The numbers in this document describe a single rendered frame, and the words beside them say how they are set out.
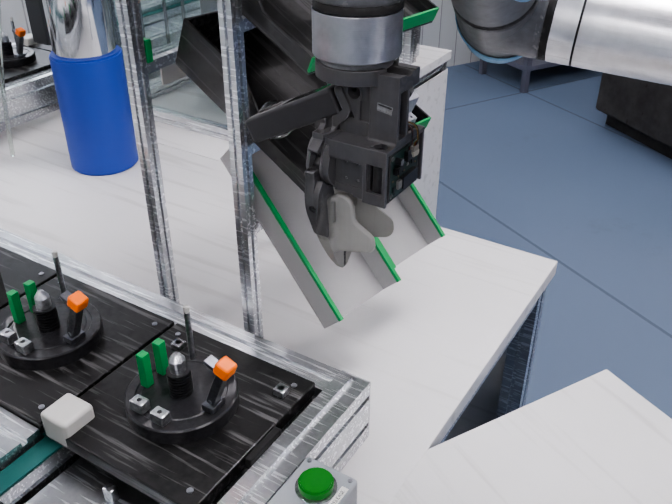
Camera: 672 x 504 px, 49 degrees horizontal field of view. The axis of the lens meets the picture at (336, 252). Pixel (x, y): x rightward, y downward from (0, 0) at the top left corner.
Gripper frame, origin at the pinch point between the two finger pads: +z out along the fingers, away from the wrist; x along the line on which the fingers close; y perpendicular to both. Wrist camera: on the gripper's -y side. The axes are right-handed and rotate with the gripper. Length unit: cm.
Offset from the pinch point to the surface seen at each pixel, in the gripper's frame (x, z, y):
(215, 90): 18.0, -5.5, -30.2
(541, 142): 318, 123, -70
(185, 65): 19.1, -7.5, -36.1
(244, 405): -1.3, 26.3, -12.7
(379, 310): 38, 37, -15
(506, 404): 65, 72, 2
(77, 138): 47, 28, -99
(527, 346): 65, 55, 4
